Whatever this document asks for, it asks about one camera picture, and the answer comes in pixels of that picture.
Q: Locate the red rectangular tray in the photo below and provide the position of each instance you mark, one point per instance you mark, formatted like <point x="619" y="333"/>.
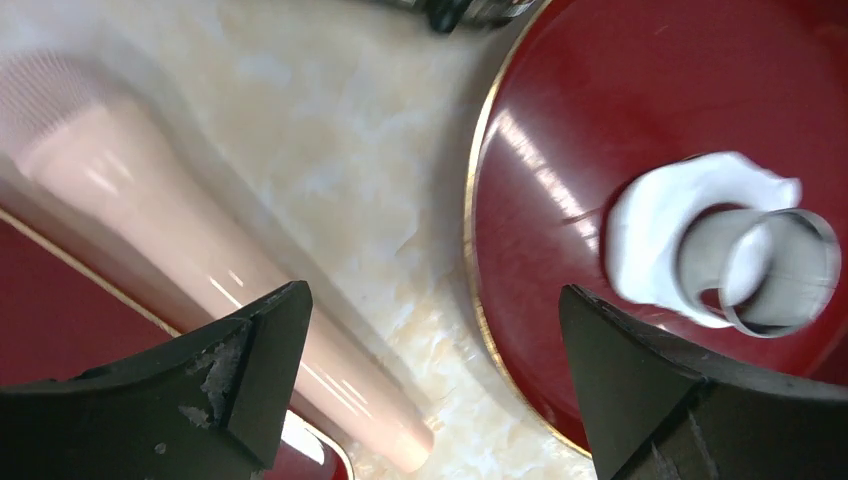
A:
<point x="59" y="320"/>

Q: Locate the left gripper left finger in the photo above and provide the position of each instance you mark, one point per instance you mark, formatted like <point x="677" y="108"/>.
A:
<point x="209" y="404"/>

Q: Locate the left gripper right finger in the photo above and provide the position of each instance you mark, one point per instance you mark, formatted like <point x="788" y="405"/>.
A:
<point x="656" y="406"/>

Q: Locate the clear glass cup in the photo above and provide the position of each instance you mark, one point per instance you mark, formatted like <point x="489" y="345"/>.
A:
<point x="768" y="274"/>

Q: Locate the white dough ball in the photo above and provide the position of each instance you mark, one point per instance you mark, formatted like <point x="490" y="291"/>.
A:
<point x="647" y="222"/>

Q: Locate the black case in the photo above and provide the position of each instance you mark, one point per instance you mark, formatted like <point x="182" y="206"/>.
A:
<point x="444" y="16"/>

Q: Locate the pink plastic cylinder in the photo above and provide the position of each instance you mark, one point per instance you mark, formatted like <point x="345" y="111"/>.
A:
<point x="72" y="128"/>

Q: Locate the round red tray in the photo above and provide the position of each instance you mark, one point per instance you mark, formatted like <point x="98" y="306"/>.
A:
<point x="595" y="93"/>

